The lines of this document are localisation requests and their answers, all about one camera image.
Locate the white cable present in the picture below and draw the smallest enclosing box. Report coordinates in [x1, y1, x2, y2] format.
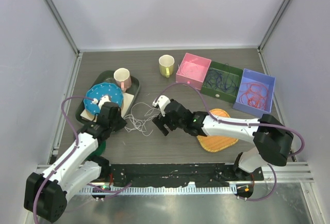
[177, 60, 204, 79]
[123, 102, 160, 136]

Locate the purple cable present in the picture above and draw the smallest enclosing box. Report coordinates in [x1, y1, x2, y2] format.
[205, 63, 239, 94]

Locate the orange cable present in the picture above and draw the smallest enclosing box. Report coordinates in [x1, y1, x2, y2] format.
[239, 81, 271, 110]

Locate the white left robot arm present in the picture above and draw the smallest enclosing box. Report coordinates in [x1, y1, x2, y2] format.
[24, 102, 127, 223]

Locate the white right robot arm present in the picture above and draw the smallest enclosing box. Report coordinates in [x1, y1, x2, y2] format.
[153, 95, 293, 180]

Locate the cream wooden board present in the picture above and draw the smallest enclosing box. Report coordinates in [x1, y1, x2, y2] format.
[80, 92, 134, 121]

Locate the blue polka dot plate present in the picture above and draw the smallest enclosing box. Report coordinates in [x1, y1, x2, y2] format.
[83, 83, 124, 115]

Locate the green tape roll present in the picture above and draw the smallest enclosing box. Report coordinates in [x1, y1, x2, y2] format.
[95, 141, 106, 156]

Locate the dark green tray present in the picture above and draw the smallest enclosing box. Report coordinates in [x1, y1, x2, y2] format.
[75, 70, 140, 124]

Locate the pink mug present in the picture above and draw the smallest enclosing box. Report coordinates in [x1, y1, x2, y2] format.
[113, 68, 131, 92]

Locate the orange woven basket tray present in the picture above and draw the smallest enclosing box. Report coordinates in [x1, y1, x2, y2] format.
[196, 108, 239, 153]

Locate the pink drawer box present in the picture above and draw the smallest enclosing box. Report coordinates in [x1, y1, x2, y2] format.
[176, 53, 211, 90]

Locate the yellow mug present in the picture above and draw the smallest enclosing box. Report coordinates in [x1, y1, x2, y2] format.
[158, 55, 175, 78]

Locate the green drawer box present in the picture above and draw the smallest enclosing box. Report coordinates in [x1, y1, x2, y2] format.
[200, 61, 243, 104]

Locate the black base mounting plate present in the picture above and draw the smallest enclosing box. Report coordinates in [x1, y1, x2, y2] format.
[110, 163, 264, 188]

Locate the blue drawer box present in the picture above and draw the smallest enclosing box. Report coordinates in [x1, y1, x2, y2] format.
[233, 69, 276, 117]

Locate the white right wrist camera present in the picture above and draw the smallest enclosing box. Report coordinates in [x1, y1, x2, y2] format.
[152, 95, 171, 117]

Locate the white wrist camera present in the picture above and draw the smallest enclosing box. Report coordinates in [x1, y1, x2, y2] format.
[152, 95, 171, 117]
[92, 94, 111, 109]

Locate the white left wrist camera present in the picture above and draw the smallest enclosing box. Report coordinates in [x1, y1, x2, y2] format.
[92, 94, 111, 109]

